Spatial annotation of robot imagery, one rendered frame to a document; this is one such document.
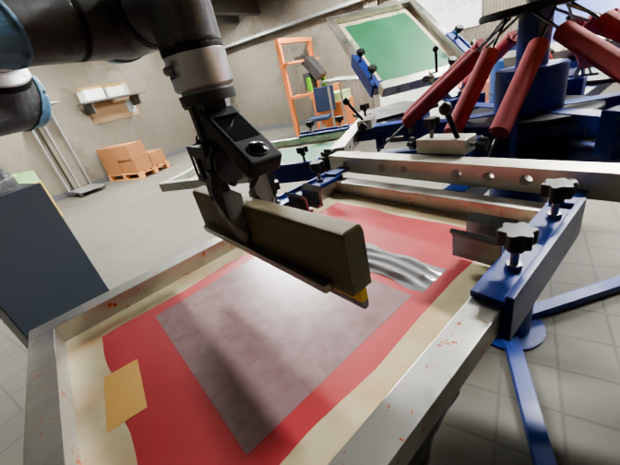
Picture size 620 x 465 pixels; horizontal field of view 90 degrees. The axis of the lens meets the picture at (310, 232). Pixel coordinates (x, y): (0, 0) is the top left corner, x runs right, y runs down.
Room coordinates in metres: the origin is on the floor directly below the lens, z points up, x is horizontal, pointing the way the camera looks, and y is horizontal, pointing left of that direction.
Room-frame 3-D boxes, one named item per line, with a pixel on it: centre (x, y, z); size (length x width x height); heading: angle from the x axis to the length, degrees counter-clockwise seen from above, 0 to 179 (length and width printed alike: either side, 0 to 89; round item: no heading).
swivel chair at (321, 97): (6.48, -0.74, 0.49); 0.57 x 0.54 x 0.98; 140
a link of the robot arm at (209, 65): (0.45, 0.09, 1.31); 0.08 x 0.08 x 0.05
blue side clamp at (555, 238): (0.36, -0.32, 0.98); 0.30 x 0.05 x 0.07; 125
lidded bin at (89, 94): (8.00, 4.00, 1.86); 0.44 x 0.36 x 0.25; 143
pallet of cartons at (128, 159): (7.70, 3.62, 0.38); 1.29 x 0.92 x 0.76; 53
